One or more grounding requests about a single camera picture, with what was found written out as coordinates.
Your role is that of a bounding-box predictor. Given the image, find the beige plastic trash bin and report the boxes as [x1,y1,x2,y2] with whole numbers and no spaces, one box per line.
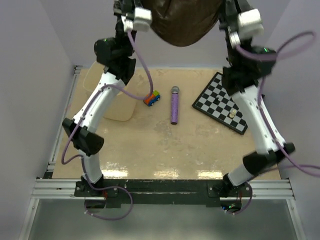
[82,61,137,122]

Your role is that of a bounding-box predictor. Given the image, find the black trash bag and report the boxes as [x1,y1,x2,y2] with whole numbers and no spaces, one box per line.
[141,0,223,47]

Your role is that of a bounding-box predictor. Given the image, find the black white chessboard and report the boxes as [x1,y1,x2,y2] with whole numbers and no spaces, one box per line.
[192,72,248,135]

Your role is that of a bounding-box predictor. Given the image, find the purple glitter microphone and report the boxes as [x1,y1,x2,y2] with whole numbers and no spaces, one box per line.
[170,86,180,125]

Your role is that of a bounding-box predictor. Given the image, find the black chess pawn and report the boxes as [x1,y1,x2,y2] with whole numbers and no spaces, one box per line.
[213,98,220,105]

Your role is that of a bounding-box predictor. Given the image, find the white chess piece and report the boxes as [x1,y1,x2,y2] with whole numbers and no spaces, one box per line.
[229,109,237,119]

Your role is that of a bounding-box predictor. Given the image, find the colourful toy car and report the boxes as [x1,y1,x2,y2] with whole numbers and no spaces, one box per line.
[143,90,161,107]

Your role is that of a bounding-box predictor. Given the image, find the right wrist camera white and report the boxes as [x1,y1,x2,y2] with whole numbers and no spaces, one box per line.
[228,8,264,49]

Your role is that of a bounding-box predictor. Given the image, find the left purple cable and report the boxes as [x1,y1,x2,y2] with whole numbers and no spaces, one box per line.
[60,29,155,220]

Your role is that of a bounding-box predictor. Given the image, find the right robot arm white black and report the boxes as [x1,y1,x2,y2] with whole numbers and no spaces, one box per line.
[218,0,295,197]

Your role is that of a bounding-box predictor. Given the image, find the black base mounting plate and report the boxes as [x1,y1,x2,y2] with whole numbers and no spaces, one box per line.
[74,179,253,209]

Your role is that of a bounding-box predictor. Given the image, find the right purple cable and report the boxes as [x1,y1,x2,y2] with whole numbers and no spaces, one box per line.
[224,30,320,215]

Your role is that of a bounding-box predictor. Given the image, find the purple cable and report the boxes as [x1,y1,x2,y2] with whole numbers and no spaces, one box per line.
[224,30,320,215]
[60,29,155,220]

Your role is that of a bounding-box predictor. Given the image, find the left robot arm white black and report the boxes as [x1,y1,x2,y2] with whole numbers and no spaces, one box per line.
[62,0,137,196]

